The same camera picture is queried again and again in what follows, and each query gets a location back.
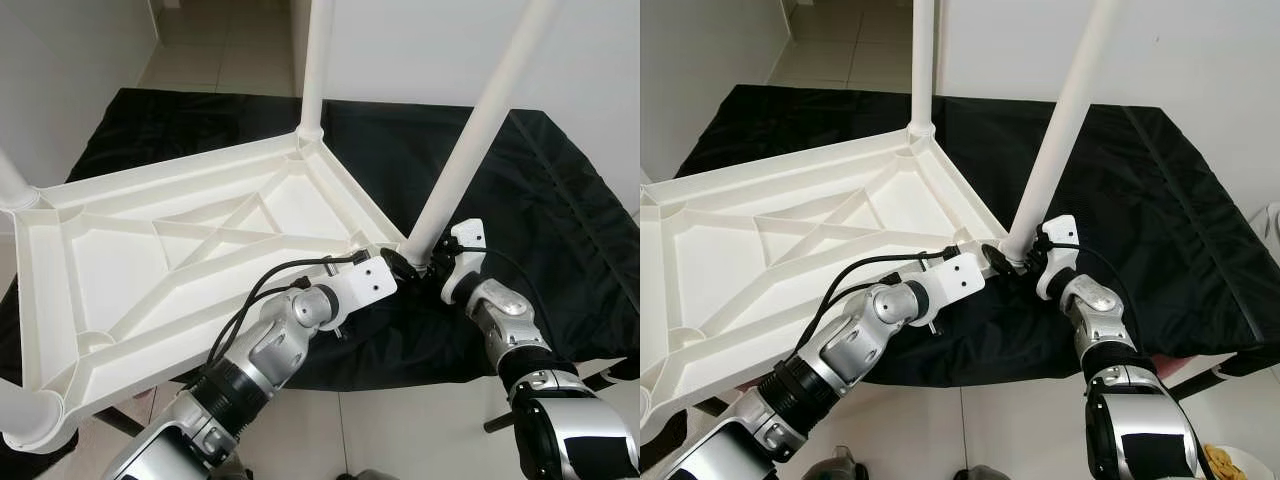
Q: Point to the black table cloth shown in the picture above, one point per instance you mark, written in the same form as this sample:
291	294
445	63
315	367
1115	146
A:
1180	240
560	240

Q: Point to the grey robot foot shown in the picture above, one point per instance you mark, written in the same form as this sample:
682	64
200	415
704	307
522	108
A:
845	465
982	474

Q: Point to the grey left robot foot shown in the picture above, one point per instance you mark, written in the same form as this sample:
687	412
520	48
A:
845	465

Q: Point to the black metal stand leg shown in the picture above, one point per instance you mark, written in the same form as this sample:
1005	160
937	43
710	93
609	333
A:
122	420
498	421
1205	380

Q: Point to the yellow crumpled cloth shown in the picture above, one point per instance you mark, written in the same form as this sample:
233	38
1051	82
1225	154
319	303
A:
1225	465

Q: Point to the white round plate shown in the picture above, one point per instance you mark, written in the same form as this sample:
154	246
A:
1255	462

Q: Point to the white plastic table top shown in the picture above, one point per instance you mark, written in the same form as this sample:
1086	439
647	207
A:
740	270
100	270

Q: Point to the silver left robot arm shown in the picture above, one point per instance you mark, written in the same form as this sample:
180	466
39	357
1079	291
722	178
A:
830	360
260	360

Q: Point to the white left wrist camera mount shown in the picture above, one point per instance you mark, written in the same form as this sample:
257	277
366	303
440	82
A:
955	280
365	285

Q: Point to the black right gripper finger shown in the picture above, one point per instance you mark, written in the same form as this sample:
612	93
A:
400	266
1000	260

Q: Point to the white plastic chair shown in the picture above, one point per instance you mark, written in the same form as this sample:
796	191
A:
1273	222

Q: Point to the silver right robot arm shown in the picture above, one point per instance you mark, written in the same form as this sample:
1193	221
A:
1120	340
530	340

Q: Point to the grey right robot foot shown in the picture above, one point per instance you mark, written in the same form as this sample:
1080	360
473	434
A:
982	474

